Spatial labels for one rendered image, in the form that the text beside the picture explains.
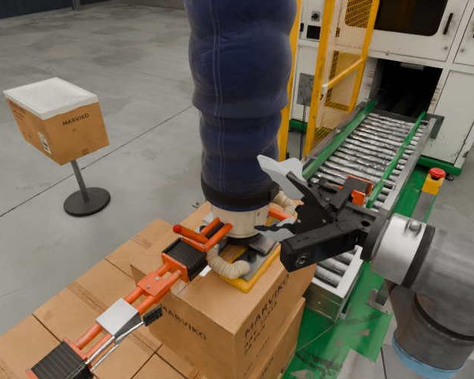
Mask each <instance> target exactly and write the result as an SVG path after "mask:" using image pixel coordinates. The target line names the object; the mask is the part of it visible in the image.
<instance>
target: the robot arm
mask: <svg viewBox="0 0 474 379"><path fill-rule="evenodd" d="M257 161H258V163H259V165H260V168H261V170H262V171H264V172H265V173H267V174H268V175H269V176H270V177H271V179H272V180H273V181H274V182H276V183H278V184H279V185H280V187H281V188H282V189H283V192H284V194H285V195H286V196H287V197H288V198H289V199H295V200H300V199H301V201H302V202H303V203H304V204H303V205H297V206H296V208H295V212H297V219H296V220H295V217H289V218H287V219H285V220H283V221H282V222H280V223H279V224H278V225H277V226H274V225H272V226H264V225H261V226H255V227H254V230H255V231H257V232H259V233H260V234H262V235H265V236H266V237H267V238H270V239H272V240H274V241H278V242H279V243H280V244H281V251H280V261H281V263H282V264H283V266H284V267H285V269H286V270H287V271H288V272H289V273H291V272H293V271H296V270H299V269H301V268H305V267H307V266H310V265H313V264H315V263H317V262H321V261H324V260H325V259H329V258H332V257H334V256H338V255H340V254H342V253H346V252H348V251H350V250H353V249H354V248H355V245H358V246H359V247H362V248H363V249H362V251H361V254H360V259H361V260H363V261H365V262H368V263H369V262H370V261H371V264H370V267H369V270H370V271H371V272H373V273H375V274H377V275H379V276H381V277H383V278H384V280H385V283H386V286H387V291H388V293H389V296H390V303H391V305H392V308H393V312H394V316H395V318H396V321H397V328H396V329H395V330H394V331H393V338H392V345H393V349H394V351H395V353H396V355H397V356H398V358H399V359H400V360H401V362H402V363H403V364H404V365H405V366H407V367H408V368H409V369H411V370H412V371H413V372H415V373H416V374H419V375H420V376H423V377H426V378H429V379H448V378H450V377H452V376H453V375H454V374H455V373H456V372H457V371H460V370H461V369H462V368H463V367H464V365H465V362H466V360H467V359H468V357H469V356H470V355H471V353H472V352H473V351H474V240H472V241H471V240H469V239H466V238H462V237H460V236H458V235H455V234H452V233H450V232H446V231H444V230H441V229H438V228H435V227H434V226H430V225H427V224H426V223H422V222H419V221H417V220H413V219H412V218H409V217H405V216H403V215H401V214H398V213H394V214H392V216H391V217H390V219H389V220H388V214H389V212H390V211H389V210H387V209H385V208H380V209H379V211H378V212H376V211H373V210H370V209H368V208H365V207H363V206H360V205H357V204H354V203H352V202H353V198H354V197H353V196H352V195H351V194H352V191H353V187H351V186H348V185H345V184H343V183H340V182H337V181H334V180H330V179H329V178H326V177H321V178H320V180H319V181H318V182H317V183H316V182H314V183H313V185H312V184H310V183H308V182H306V180H305V179H304V178H303V177H302V163H301V162H300V161H299V160H298V159H296V158H291V159H287V160H285V161H283V162H276V161H275V160H274V159H271V158H269V157H267V156H262V155H259V156H258V157H257ZM327 181H329V182H330V183H334V184H337V185H339V186H342V188H341V189H337V188H335V187H333V186H329V185H327V184H325V183H326V182H327Z"/></svg>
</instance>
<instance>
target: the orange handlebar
mask: <svg viewBox="0 0 474 379"><path fill-rule="evenodd" d="M269 216H270V217H273V218H275V219H277V220H280V221H283V220H285V219H287V218H289V217H292V216H290V215H289V214H286V213H284V212H281V211H279V210H276V209H274V208H271V207H270V210H269ZM219 223H220V219H219V218H218V217H216V218H215V219H214V220H213V221H212V222H210V223H209V224H208V225H207V226H206V227H205V228H204V229H203V230H202V231H201V232H199V234H200V235H204V236H206V235H207V234H208V233H209V232H210V231H211V230H212V229H213V228H215V226H217V225H218V224H219ZM231 228H232V224H230V223H226V224H225V225H224V226H223V227H222V228H221V229H220V230H219V231H217V232H216V233H215V234H214V235H213V236H212V237H211V238H210V239H209V240H208V241H206V242H205V243H204V244H203V247H206V250H207V252H208V251H209V250H210V249H211V248H212V247H213V246H214V245H215V244H216V243H217V242H218V241H219V240H220V239H221V238H222V237H223V236H224V235H225V234H226V233H227V232H228V231H229V230H230V229H231ZM169 269H171V266H170V264H169V263H167V262H165V263H164V264H163V265H161V266H160V267H159V268H158V269H157V270H156V271H155V272H153V271H151V272H150V273H149V274H147V275H146V276H145V277H144V278H143V279H142V280H140V281H139V282H138V283H137V284H136V285H137V286H138V287H136V288H135V289H134V290H133V291H132V292H131V293H130V294H129V295H128V296H127V297H126V298H124V299H123V300H125V301H126V302H127V303H129V304H130V305H131V304H132V303H133V302H134V301H135V300H137V299H138V298H139V297H140V296H141V295H144V296H145V297H146V298H145V299H144V300H143V301H142V302H141V303H140V304H139V305H138V306H137V307H135V309H136V310H138V312H139V316H141V315H142V314H143V313H144V312H145V311H146V310H147V309H148V308H149V307H150V306H151V305H152V304H153V303H155V304H157V303H158V302H159V301H160V300H161V299H162V298H163V297H164V296H165V295H166V294H167V293H168V292H169V291H170V290H171V289H170V287H171V286H172V285H173V284H174V283H175V282H176V281H177V280H179V279H180V278H181V277H182V276H183V274H182V272H181V271H180V270H179V269H176V270H175V271H174V272H173V273H172V274H171V275H170V276H169V277H168V278H166V279H164V278H162V276H163V275H164V274H165V273H166V272H167V271H168V270H169ZM101 331H102V327H101V326H100V325H99V324H98V323H96V324H95V325H93V326H92V327H91V328H90V329H89V330H88V331H86V332H85V333H84V334H83V335H82V336H81V337H79V339H78V340H76V341H75V342H74V343H73V344H74V345H75V346H76V347H77V348H78V349H79V350H82V349H83V348H84V347H85V346H86V345H88V344H89V343H90V342H91V341H92V340H93V339H94V338H95V337H96V336H97V335H98V334H99V333H100V332H101ZM111 337H112V336H111V335H110V334H109V333H108V334H107V335H105V336H104V337H103V338H102V339H101V340H100V341H99V342H98V343H97V344H95V345H94V346H93V347H92V348H91V349H90V350H89V351H88V352H87V353H86V354H85V355H86V356H87V358H88V359H89V358H90V357H91V356H92V355H93V354H94V353H95V352H96V351H97V350H98V349H99V348H100V347H101V346H102V345H103V344H104V343H105V342H106V341H108V340H109V339H110V338H111ZM114 341H115V339H114V340H113V341H112V342H111V343H110V344H109V345H108V346H107V347H106V348H105V349H104V350H103V351H102V352H101V353H103V352H104V351H105V350H106V349H107V348H108V347H109V346H110V345H111V344H112V343H113V342H114ZM101 353H100V354H101ZM100 354H99V355H100ZM99 355H98V356H99ZM98 356H97V357H98ZM97 357H96V358H97ZM96 358H95V359H96ZM95 359H94V360H95ZM94 360H93V361H94ZM93 361H92V362H93ZM92 362H91V363H92ZM91 363H90V364H91Z"/></svg>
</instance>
